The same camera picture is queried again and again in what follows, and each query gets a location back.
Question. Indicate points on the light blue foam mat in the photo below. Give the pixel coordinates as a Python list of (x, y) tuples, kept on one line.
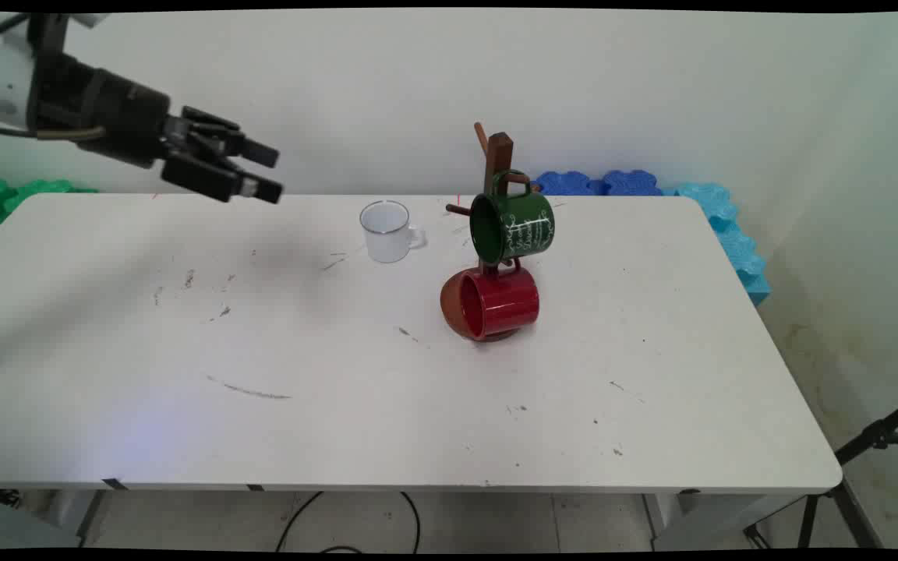
[(733, 241)]

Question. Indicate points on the black tripod stand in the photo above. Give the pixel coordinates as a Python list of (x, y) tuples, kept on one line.
[(870, 440)]

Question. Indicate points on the dark green enamel mug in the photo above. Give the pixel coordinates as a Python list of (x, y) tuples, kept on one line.
[(513, 224)]

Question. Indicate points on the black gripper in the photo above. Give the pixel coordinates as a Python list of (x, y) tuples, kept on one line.
[(106, 113)]

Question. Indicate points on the green foam mat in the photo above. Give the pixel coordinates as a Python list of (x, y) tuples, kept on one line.
[(5, 199)]

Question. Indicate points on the red ceramic mug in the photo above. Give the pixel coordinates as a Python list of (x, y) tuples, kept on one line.
[(500, 302)]

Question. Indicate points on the grey table leg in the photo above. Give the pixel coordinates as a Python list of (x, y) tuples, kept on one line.
[(90, 516)]

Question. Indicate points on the dark blue foam mat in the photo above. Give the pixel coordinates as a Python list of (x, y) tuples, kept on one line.
[(597, 183)]

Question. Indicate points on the white enamel mug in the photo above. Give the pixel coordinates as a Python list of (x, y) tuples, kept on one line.
[(387, 234)]

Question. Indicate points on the brown wooden mug tree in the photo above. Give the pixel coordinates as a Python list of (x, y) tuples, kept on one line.
[(500, 152)]

